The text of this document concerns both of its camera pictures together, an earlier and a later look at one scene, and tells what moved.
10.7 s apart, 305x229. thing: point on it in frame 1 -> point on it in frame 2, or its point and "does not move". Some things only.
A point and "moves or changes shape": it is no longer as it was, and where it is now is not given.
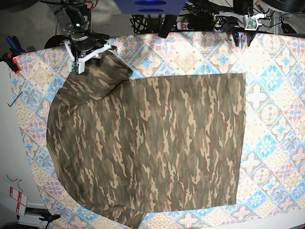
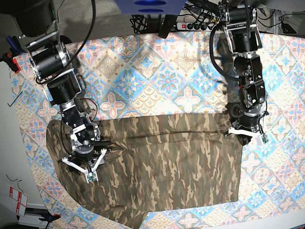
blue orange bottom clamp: x=50 y=218 does not move
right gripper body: x=85 y=42 -> x=87 y=145
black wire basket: x=140 y=24 does not move
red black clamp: x=12 y=62 does not move
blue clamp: x=16 y=48 does not move
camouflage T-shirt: x=123 y=146 moves or changes shape
